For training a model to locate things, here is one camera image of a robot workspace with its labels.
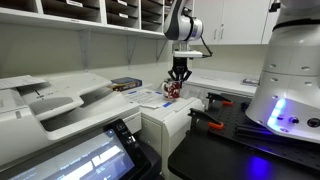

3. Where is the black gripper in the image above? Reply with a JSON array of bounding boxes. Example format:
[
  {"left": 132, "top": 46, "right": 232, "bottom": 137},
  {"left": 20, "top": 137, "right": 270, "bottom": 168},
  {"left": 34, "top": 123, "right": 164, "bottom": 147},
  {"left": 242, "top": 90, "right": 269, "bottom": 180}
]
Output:
[{"left": 168, "top": 57, "right": 192, "bottom": 81}]

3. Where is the red and white mug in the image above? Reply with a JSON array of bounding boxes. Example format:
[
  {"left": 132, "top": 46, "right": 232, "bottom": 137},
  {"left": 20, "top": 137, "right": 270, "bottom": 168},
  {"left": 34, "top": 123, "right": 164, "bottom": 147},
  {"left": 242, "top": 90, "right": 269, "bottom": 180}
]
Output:
[{"left": 162, "top": 79, "right": 180, "bottom": 99}]

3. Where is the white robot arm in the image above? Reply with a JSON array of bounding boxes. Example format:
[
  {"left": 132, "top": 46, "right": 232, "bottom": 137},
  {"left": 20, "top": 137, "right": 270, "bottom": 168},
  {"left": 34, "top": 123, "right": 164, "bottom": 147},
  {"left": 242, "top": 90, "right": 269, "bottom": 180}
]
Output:
[{"left": 164, "top": 0, "right": 320, "bottom": 143}]

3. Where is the copier touchscreen panel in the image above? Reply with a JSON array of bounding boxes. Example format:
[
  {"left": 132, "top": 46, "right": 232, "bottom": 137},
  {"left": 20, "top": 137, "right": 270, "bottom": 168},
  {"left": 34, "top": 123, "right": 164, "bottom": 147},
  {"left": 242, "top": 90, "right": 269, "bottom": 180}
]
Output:
[{"left": 0, "top": 119, "right": 151, "bottom": 180}]

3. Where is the large white copier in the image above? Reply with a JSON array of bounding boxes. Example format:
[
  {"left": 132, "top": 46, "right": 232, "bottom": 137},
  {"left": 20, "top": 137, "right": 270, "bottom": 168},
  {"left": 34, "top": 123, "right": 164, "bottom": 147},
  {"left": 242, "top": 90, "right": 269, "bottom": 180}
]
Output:
[{"left": 0, "top": 73, "right": 142, "bottom": 167}]

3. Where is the white side counter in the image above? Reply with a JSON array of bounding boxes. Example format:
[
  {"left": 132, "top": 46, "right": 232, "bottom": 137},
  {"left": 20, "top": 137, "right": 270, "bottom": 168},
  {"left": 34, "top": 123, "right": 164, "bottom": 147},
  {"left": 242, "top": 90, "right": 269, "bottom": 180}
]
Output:
[{"left": 181, "top": 68, "right": 259, "bottom": 99}]

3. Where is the white paper sheet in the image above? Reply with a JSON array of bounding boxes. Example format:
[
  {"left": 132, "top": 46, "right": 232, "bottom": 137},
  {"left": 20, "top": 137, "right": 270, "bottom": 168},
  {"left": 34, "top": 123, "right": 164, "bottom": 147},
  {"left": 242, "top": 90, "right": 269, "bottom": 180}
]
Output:
[{"left": 125, "top": 89, "right": 172, "bottom": 109}]

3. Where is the black clamp orange tip far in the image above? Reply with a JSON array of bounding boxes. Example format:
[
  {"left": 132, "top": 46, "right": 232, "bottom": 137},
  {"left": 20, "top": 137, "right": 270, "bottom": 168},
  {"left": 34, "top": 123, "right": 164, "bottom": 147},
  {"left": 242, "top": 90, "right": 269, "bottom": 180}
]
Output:
[{"left": 207, "top": 92, "right": 233, "bottom": 106}]

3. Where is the black clamp orange tip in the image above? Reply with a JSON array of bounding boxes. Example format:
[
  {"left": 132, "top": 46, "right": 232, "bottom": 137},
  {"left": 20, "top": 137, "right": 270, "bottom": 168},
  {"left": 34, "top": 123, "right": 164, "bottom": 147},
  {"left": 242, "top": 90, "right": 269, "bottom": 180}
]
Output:
[
  {"left": 207, "top": 92, "right": 233, "bottom": 106},
  {"left": 189, "top": 108, "right": 224, "bottom": 130}
]

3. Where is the black clamp orange tip near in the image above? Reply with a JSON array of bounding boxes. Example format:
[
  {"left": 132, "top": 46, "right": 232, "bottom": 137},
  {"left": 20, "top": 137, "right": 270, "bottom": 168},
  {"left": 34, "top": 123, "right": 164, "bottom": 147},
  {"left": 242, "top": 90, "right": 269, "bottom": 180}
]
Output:
[{"left": 189, "top": 108, "right": 224, "bottom": 130}]

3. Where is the dark blue book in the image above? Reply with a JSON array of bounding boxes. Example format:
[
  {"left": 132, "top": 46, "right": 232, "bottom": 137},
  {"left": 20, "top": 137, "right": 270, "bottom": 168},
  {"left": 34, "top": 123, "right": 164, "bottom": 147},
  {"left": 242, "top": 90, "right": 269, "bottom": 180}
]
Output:
[{"left": 110, "top": 77, "right": 142, "bottom": 91}]

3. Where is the white finisher unit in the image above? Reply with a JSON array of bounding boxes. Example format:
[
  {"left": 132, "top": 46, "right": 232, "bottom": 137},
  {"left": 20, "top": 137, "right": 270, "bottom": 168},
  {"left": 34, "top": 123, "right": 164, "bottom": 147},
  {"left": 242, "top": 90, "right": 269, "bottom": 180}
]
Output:
[{"left": 138, "top": 97, "right": 204, "bottom": 180}]

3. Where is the black perforated mounting board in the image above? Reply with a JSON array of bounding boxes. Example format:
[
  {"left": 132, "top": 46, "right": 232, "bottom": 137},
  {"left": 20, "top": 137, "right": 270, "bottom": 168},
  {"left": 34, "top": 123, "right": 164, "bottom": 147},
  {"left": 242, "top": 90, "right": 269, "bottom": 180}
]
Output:
[{"left": 207, "top": 94, "right": 320, "bottom": 171}]

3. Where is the white mail sorter shelf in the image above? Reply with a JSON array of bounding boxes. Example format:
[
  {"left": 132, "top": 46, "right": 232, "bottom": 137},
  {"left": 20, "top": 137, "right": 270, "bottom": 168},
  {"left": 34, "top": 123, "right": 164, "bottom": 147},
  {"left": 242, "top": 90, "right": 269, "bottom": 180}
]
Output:
[{"left": 0, "top": 0, "right": 174, "bottom": 39}]

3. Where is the small item on counter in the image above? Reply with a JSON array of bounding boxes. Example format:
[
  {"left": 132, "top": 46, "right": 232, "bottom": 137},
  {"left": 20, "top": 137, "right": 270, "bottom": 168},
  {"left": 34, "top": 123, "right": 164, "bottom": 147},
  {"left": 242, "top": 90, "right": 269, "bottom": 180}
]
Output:
[{"left": 241, "top": 78, "right": 259, "bottom": 87}]

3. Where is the black robot cart table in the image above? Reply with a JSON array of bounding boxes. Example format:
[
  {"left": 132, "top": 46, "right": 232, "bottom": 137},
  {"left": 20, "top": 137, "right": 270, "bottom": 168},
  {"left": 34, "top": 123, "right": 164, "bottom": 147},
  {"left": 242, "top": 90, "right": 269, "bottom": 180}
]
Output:
[{"left": 168, "top": 128, "right": 320, "bottom": 180}]

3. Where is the white wall cabinet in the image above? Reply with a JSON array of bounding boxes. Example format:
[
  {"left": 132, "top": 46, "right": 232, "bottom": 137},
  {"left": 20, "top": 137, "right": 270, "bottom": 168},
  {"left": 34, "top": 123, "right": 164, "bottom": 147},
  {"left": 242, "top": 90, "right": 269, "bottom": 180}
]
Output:
[{"left": 192, "top": 0, "right": 278, "bottom": 45}]

